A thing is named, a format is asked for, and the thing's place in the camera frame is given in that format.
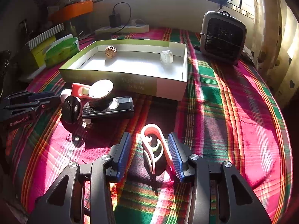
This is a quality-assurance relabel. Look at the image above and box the orange storage bin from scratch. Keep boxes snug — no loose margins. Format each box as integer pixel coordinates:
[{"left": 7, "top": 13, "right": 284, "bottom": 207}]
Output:
[{"left": 48, "top": 1, "right": 93, "bottom": 24}]

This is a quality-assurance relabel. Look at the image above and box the clear plastic jar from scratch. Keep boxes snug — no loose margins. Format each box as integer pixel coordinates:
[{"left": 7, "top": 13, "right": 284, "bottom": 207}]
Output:
[{"left": 160, "top": 50, "right": 174, "bottom": 64}]

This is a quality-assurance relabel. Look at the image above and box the plaid bed cloth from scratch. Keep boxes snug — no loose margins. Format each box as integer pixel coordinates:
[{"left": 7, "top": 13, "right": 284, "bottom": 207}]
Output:
[{"left": 6, "top": 28, "right": 293, "bottom": 223}]

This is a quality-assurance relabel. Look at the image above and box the yellow box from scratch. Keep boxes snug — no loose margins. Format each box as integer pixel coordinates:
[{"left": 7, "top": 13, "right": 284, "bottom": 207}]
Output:
[{"left": 31, "top": 36, "right": 56, "bottom": 67}]

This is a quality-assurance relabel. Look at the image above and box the pink carabiner clip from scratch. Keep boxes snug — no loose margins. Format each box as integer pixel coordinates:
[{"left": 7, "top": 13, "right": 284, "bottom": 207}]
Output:
[{"left": 140, "top": 123, "right": 173, "bottom": 175}]

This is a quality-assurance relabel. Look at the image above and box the white round earbud case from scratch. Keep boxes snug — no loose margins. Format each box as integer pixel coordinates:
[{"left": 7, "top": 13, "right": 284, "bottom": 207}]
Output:
[{"left": 60, "top": 88, "right": 71, "bottom": 103}]

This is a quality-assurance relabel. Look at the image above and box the heart pattern curtain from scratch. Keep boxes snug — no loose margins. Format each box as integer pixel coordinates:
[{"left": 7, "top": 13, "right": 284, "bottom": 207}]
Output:
[{"left": 252, "top": 0, "right": 298, "bottom": 108}]

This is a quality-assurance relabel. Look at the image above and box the black charger with cable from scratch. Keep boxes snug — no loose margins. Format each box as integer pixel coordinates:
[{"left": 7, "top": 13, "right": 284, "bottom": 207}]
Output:
[{"left": 109, "top": 1, "right": 132, "bottom": 34}]

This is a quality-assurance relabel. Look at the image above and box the red white small clip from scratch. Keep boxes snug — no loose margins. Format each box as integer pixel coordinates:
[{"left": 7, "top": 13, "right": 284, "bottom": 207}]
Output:
[{"left": 71, "top": 83, "right": 91, "bottom": 99}]

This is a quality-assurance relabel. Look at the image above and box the black smartphone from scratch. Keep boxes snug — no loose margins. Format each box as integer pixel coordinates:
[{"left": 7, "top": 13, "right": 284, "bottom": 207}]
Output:
[{"left": 94, "top": 32, "right": 112, "bottom": 41}]

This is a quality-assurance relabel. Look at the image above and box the black window hook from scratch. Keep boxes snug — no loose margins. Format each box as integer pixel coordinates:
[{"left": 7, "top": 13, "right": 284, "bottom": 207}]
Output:
[{"left": 219, "top": 0, "right": 232, "bottom": 10}]

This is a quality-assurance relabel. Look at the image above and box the green tissue pack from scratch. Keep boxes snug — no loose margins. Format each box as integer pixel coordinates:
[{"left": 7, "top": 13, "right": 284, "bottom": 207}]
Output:
[{"left": 43, "top": 34, "right": 80, "bottom": 68}]

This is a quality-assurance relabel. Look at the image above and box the black round disc gadget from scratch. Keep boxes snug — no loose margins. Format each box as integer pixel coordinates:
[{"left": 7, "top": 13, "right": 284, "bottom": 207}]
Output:
[{"left": 61, "top": 96, "right": 83, "bottom": 124}]

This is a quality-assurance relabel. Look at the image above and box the brown carved walnut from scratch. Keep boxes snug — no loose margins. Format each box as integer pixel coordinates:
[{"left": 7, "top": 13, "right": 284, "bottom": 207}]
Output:
[{"left": 105, "top": 46, "right": 117, "bottom": 59}]

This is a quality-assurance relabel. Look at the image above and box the white green round mirror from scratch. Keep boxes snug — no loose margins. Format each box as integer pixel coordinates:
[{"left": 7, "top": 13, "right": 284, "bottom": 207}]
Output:
[{"left": 89, "top": 79, "right": 113, "bottom": 110}]

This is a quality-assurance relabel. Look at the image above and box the white power strip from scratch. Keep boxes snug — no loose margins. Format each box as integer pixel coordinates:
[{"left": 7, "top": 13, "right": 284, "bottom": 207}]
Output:
[{"left": 94, "top": 24, "right": 150, "bottom": 34}]

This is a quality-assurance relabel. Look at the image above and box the grey black mini heater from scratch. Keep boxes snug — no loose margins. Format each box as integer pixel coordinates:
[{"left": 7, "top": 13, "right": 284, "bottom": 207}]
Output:
[{"left": 200, "top": 11, "right": 247, "bottom": 65}]

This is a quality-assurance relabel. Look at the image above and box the striped box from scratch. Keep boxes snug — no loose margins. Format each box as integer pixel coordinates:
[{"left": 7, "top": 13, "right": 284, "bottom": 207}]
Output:
[{"left": 25, "top": 23, "right": 64, "bottom": 50}]

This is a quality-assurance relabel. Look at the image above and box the green white cardboard box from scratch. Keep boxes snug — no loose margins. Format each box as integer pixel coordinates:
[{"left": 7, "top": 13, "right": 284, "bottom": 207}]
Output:
[{"left": 59, "top": 39, "right": 187, "bottom": 101}]

